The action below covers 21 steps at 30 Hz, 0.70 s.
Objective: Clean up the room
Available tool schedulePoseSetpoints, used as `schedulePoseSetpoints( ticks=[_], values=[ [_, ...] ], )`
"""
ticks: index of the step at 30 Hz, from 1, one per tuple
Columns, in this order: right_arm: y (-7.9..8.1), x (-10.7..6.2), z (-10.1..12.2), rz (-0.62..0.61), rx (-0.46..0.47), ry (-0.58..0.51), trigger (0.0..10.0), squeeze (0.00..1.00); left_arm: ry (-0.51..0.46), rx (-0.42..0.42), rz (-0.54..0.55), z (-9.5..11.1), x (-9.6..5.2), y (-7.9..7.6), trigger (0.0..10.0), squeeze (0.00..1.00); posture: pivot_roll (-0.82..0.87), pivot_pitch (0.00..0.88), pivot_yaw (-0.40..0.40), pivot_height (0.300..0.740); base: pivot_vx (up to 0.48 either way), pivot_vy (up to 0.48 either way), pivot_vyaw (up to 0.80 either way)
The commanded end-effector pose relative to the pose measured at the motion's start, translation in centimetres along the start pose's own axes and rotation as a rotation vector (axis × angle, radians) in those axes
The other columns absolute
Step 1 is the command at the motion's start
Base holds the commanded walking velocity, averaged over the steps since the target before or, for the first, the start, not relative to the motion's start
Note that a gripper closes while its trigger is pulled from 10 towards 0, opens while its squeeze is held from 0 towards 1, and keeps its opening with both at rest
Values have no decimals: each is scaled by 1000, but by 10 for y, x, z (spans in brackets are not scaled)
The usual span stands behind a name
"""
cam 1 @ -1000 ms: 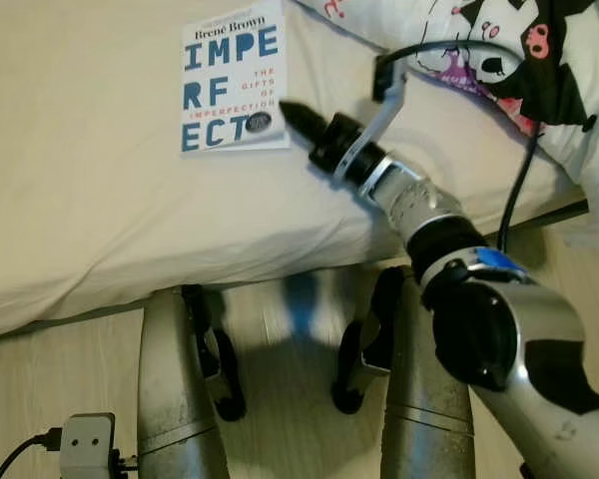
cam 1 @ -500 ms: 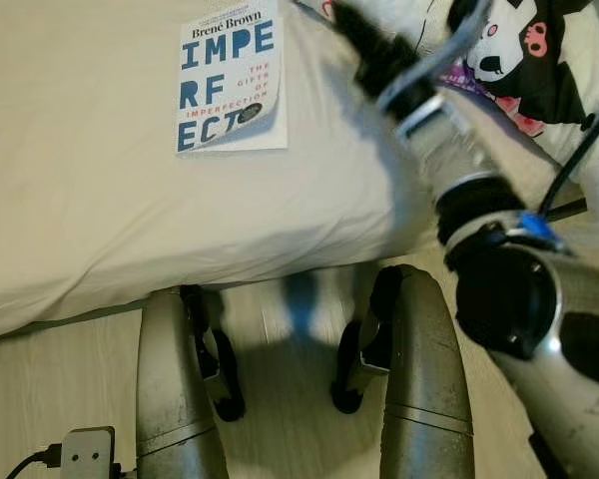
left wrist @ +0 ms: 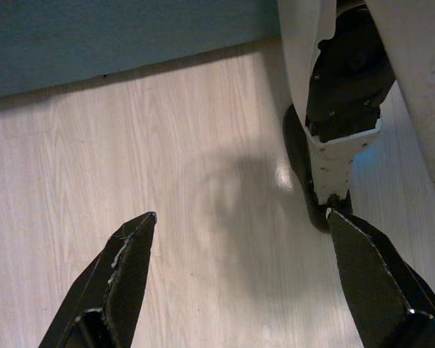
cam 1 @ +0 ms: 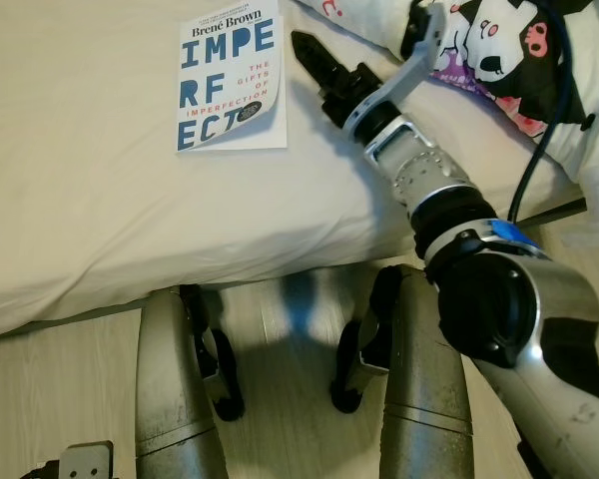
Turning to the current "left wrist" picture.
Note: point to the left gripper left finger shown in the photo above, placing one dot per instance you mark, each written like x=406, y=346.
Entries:
x=108, y=282

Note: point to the blue-grey upholstered headboard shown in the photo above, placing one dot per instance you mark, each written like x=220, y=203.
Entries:
x=130, y=36

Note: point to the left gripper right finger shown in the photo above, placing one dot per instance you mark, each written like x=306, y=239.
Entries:
x=377, y=282

